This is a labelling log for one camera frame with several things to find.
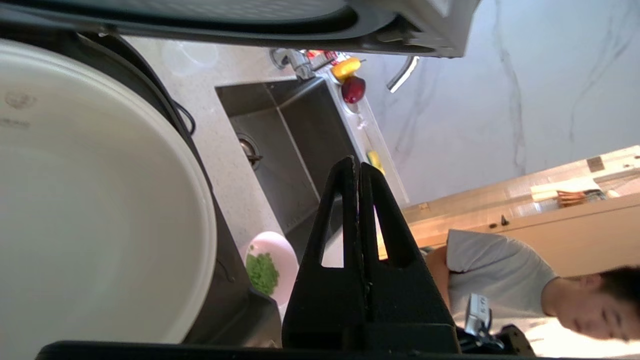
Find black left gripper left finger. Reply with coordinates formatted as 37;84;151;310
281;155;372;349

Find silver metal device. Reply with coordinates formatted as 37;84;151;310
464;292;501;350

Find metal sink drain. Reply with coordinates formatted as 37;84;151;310
237;132;263;171

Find yellow sponge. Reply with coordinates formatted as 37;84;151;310
366;150;386;176

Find black power cord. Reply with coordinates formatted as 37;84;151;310
170;97;197;137

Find white inner pot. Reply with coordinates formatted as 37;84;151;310
0;37;218;360

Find black rice cooker lid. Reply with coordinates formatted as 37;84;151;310
0;0;482;59

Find steel sink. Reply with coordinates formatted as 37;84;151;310
215;75;371;261

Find person in grey shirt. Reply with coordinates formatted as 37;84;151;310
420;229;640;346

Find chopped green vegetables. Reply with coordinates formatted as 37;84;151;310
246;252;280;296

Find dark red fruit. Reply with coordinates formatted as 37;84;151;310
341;75;367;104

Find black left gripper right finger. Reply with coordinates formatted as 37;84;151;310
359;162;458;326

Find pink bowl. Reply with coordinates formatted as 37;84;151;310
243;231;300;307

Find black rice cooker body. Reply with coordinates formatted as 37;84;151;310
0;25;284;349

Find yellow fruit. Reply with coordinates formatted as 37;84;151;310
331;56;362;82

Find orange brown item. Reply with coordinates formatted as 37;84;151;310
555;190;592;207

